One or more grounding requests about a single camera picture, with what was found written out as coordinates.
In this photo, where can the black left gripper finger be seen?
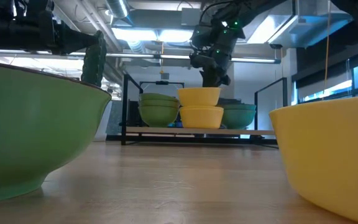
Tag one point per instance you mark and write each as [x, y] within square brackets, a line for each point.
[73, 39]

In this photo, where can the yellow plastic mini bowl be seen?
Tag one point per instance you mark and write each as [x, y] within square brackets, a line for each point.
[199, 97]
[201, 119]
[331, 155]
[201, 107]

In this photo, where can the blue patterned bowl teal outside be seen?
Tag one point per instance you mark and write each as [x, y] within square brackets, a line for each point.
[241, 107]
[239, 119]

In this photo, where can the green cactus plant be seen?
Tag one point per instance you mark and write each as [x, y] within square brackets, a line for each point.
[93, 65]

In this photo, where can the long linear ceiling light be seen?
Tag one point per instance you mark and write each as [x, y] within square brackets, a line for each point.
[253, 59]

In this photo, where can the black metal wooden shelf rack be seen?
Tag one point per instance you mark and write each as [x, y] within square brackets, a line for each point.
[197, 131]

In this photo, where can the black ceiling mounted sensor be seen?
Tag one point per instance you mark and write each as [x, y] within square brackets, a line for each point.
[275, 46]

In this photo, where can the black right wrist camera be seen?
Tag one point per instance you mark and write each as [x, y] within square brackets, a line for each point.
[200, 39]

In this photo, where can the black background rig frame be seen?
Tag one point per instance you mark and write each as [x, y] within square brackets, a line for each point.
[162, 82]

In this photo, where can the round silver air duct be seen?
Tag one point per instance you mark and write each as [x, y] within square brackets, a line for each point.
[118, 7]

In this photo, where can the black aluminium table frame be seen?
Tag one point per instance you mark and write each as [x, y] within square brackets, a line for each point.
[182, 140]

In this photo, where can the large rectangular silver duct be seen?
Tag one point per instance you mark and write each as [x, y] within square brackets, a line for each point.
[291, 28]

